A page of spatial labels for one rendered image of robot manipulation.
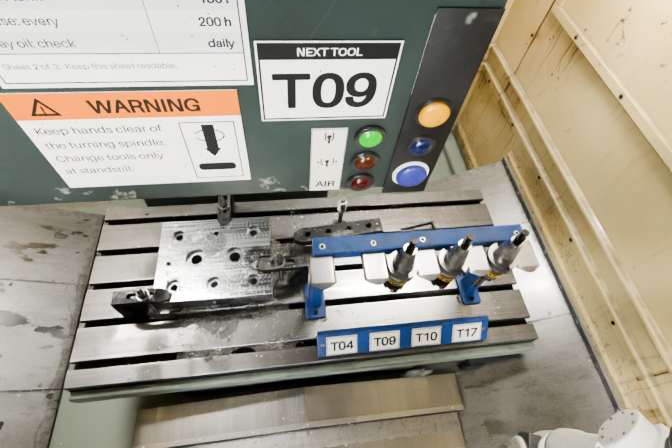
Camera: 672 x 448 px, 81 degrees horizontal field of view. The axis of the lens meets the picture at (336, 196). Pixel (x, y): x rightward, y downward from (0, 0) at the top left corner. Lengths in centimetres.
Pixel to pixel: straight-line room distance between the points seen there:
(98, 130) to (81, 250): 132
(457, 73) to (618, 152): 93
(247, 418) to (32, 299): 79
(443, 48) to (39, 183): 35
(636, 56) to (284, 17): 102
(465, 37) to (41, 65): 27
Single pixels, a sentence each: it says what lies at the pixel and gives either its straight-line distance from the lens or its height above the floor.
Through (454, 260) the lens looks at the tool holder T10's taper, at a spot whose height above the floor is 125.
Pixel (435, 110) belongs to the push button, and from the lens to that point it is 33.
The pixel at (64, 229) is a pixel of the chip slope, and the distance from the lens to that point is 169.
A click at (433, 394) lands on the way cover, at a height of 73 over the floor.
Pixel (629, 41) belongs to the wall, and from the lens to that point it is 122.
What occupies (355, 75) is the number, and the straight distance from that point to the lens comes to 29.
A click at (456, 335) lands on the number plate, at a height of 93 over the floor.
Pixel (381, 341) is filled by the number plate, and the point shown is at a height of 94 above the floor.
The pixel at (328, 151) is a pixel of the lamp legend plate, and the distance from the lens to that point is 35.
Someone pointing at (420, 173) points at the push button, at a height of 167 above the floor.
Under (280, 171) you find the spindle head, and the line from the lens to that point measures 37.
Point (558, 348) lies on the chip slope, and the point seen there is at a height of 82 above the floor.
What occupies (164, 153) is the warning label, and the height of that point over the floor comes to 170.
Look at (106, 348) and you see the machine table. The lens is 119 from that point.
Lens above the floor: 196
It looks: 55 degrees down
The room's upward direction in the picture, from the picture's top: 8 degrees clockwise
